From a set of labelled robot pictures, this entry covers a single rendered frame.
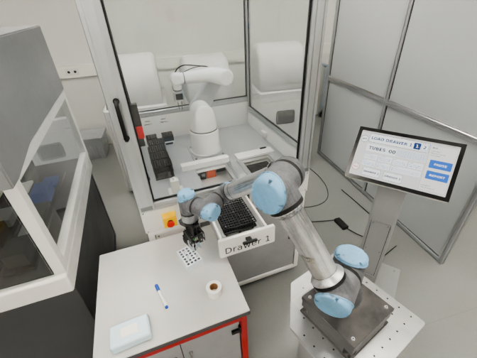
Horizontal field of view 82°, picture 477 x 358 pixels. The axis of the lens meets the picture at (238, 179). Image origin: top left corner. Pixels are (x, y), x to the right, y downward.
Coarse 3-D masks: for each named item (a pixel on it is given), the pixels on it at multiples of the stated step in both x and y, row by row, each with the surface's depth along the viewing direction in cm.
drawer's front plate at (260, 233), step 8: (272, 224) 136; (248, 232) 132; (256, 232) 133; (264, 232) 135; (272, 232) 137; (224, 240) 128; (232, 240) 130; (240, 240) 132; (264, 240) 138; (272, 240) 140; (224, 248) 131; (232, 248) 133; (240, 248) 134; (248, 248) 137; (224, 256) 134
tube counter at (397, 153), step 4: (392, 148) 155; (396, 148) 154; (388, 152) 155; (392, 152) 154; (396, 152) 154; (400, 152) 153; (404, 152) 152; (408, 152) 151; (412, 152) 150; (396, 156) 153; (400, 156) 152; (404, 156) 151; (408, 156) 150; (412, 156) 150; (416, 156) 149; (420, 156) 148; (424, 156) 147; (412, 160) 149; (416, 160) 149; (420, 160) 148; (424, 160) 147
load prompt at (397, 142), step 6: (372, 138) 160; (378, 138) 159; (384, 138) 158; (390, 138) 156; (396, 138) 155; (384, 144) 157; (390, 144) 155; (396, 144) 154; (402, 144) 153; (408, 144) 152; (414, 144) 150; (420, 144) 149; (426, 144) 148; (414, 150) 150; (420, 150) 148; (426, 150) 147
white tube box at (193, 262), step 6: (186, 246) 143; (180, 252) 142; (186, 252) 140; (192, 252) 140; (180, 258) 138; (186, 258) 137; (192, 258) 138; (198, 258) 137; (186, 264) 134; (192, 264) 134; (198, 264) 136
